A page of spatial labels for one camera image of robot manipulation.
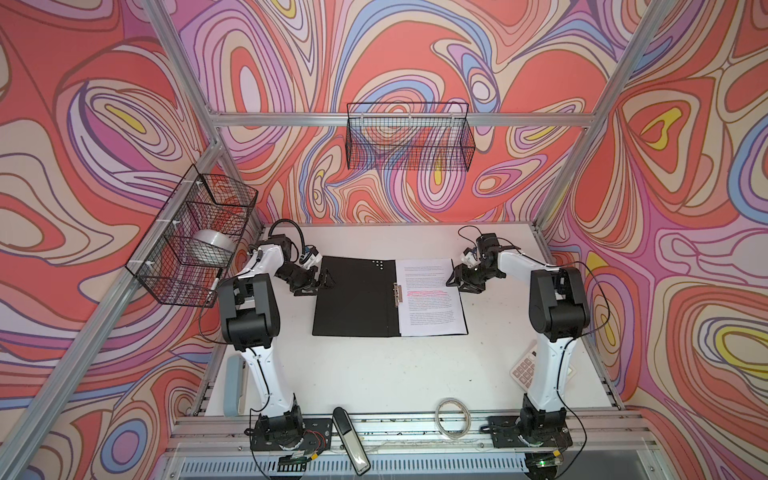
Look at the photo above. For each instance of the black handheld scanner device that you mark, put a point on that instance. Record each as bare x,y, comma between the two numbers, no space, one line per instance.
351,441

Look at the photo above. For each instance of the white black lever arch folder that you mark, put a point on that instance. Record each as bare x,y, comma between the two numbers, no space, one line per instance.
362,301

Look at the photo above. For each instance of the white marker pen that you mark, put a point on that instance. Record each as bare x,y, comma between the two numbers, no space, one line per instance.
211,293

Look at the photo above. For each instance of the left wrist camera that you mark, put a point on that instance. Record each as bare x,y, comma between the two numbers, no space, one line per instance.
310,257

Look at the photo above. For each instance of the light blue stapler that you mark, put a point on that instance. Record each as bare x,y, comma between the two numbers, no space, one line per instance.
234,386

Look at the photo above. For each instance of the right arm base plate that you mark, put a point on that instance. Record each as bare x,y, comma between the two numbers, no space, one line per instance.
509,432

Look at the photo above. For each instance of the black wire basket back wall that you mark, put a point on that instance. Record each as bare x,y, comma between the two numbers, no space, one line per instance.
409,136

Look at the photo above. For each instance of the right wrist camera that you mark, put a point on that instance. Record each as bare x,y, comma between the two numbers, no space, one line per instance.
470,258

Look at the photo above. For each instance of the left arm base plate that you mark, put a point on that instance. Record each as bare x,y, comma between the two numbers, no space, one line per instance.
316,438

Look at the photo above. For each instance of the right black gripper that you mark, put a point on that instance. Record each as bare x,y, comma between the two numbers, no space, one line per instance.
460,275

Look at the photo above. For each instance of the silver tape roll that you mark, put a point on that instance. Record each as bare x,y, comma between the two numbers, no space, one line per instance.
215,239

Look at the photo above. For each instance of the black wire basket wall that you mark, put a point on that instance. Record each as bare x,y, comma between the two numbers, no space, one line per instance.
409,136
169,264

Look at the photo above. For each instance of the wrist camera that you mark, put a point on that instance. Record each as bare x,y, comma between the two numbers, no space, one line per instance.
310,257
470,258

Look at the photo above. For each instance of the white pink calculator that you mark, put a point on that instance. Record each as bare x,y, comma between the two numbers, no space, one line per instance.
524,369

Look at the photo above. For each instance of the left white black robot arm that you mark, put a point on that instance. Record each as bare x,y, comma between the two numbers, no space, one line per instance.
251,321

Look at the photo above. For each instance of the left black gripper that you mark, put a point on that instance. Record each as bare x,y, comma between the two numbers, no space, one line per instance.
310,285

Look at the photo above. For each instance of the black wire basket left wall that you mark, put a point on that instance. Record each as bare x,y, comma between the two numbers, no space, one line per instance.
169,264

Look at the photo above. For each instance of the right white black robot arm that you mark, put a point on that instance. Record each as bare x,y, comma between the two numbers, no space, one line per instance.
558,312

